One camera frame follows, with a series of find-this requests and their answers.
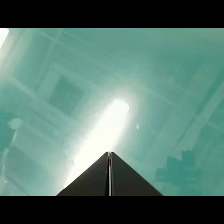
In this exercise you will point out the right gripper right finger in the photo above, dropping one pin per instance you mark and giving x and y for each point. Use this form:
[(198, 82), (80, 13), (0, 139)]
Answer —
[(128, 181)]

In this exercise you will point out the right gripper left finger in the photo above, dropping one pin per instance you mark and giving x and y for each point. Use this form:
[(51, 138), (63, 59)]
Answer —
[(92, 180)]

